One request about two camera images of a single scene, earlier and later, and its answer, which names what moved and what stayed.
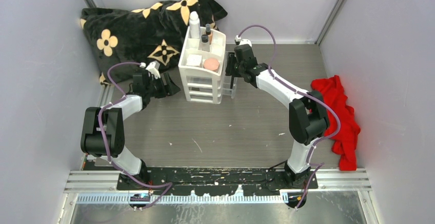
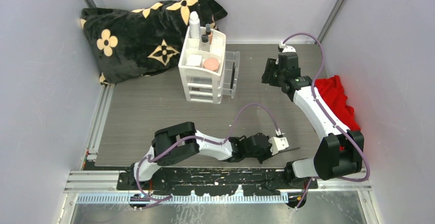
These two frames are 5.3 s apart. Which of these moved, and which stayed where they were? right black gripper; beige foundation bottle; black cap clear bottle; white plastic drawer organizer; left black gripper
Moved: right black gripper; left black gripper
Stayed: black cap clear bottle; white plastic drawer organizer; beige foundation bottle
